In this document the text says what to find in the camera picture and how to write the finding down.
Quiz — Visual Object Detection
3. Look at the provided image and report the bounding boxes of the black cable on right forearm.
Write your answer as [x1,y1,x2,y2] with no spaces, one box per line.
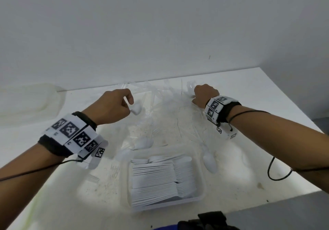
[267,156,329,181]

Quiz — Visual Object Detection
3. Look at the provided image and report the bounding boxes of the person's right hand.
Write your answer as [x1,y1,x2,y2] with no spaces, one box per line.
[191,84,220,109]

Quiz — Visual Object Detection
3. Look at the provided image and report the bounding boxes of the clear plastic tray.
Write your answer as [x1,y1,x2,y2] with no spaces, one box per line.
[127,153,206,213]

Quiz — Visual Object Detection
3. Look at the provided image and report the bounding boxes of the translucent plastic container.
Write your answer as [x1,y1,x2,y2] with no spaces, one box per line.
[0,83,66,128]

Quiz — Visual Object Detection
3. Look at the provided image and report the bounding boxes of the stack of unwrapped white spoons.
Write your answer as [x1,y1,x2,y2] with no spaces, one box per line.
[131,155,198,208]

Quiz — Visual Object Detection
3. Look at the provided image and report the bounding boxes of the black chest gear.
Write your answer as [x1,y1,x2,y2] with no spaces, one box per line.
[177,211,241,230]

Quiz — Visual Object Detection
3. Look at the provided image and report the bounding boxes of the pile of clear wrapped spoons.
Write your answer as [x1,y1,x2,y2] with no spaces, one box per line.
[115,79,219,174]

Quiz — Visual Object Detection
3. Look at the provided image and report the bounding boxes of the wrist band with markers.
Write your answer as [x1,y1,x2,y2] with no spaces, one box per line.
[204,95,242,140]
[38,111,109,170]

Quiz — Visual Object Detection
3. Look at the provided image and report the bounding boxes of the person's right forearm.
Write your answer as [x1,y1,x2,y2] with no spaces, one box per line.
[226,105,329,194]

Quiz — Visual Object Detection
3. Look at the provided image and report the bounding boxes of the person's left forearm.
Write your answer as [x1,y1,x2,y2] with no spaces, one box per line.
[0,141,85,230]

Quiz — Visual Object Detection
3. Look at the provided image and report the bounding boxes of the black cable on left forearm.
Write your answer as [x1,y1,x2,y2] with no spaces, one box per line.
[0,159,85,182]

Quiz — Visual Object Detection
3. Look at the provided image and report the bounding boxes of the right wrist band with markers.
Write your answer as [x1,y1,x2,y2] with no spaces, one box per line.
[204,95,242,140]

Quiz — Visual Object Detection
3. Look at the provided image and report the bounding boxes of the person's left hand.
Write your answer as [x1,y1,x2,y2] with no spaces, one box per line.
[82,89,135,126]

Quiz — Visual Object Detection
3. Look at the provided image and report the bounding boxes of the left wrist band with markers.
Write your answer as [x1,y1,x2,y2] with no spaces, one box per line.
[38,111,109,170]

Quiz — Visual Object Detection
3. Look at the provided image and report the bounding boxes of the white plastic spoon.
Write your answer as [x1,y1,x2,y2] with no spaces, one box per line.
[129,103,143,116]

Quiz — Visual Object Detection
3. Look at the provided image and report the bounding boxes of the black cable on forearm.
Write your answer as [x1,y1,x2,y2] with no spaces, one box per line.
[0,159,85,182]
[267,156,329,181]

